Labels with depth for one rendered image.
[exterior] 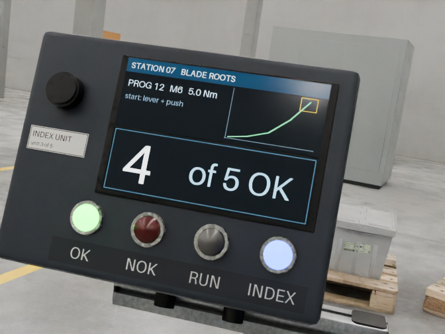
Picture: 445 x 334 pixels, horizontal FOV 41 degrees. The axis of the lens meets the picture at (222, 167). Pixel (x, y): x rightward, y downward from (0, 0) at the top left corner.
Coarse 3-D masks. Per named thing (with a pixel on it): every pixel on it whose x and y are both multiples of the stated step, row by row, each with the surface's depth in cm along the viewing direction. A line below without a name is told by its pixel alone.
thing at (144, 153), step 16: (112, 144) 46; (128, 144) 46; (144, 144) 46; (160, 144) 45; (112, 160) 46; (128, 160) 46; (144, 160) 45; (160, 160) 45; (112, 176) 46; (128, 176) 46; (144, 176) 45; (160, 176) 45; (128, 192) 45; (144, 192) 45; (160, 192) 45
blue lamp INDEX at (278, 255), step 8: (272, 240) 43; (280, 240) 43; (288, 240) 43; (264, 248) 43; (272, 248) 42; (280, 248) 42; (288, 248) 42; (264, 256) 42; (272, 256) 42; (280, 256) 42; (288, 256) 42; (296, 256) 43; (264, 264) 43; (272, 264) 42; (280, 264) 42; (288, 264) 42; (272, 272) 43; (280, 272) 42
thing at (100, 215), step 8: (80, 208) 45; (88, 208) 45; (96, 208) 45; (72, 216) 46; (80, 216) 45; (88, 216) 45; (96, 216) 45; (72, 224) 46; (80, 224) 45; (88, 224) 45; (96, 224) 45; (80, 232) 45; (88, 232) 45
